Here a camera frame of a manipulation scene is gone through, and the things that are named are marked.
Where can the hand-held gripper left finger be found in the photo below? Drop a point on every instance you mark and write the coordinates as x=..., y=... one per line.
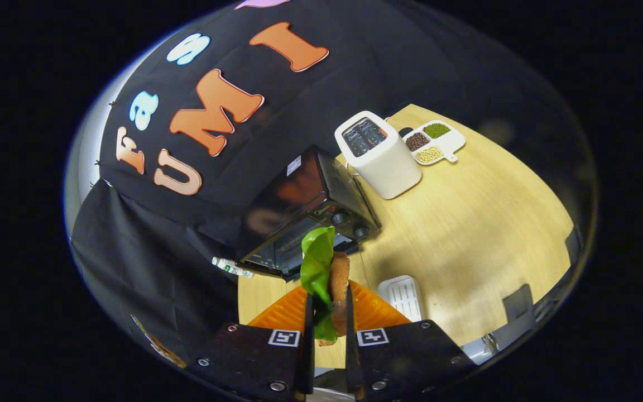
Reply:
x=260, y=363

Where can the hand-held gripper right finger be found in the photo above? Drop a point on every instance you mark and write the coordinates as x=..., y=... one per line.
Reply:
x=405, y=363

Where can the lettuce sandwich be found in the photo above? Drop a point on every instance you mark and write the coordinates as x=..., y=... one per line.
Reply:
x=316, y=268

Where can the black toaster oven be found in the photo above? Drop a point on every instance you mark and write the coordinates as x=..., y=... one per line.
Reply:
x=299, y=190

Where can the white pop-up toaster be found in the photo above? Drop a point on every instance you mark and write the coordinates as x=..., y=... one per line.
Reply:
x=388, y=167

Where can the white ribbed plate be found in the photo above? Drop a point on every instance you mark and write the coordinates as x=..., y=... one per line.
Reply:
x=402, y=298

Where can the white bottle green label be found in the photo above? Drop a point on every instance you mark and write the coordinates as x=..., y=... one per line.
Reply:
x=232, y=267

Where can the white divided bean dish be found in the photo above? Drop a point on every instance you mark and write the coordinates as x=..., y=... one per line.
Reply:
x=449, y=142

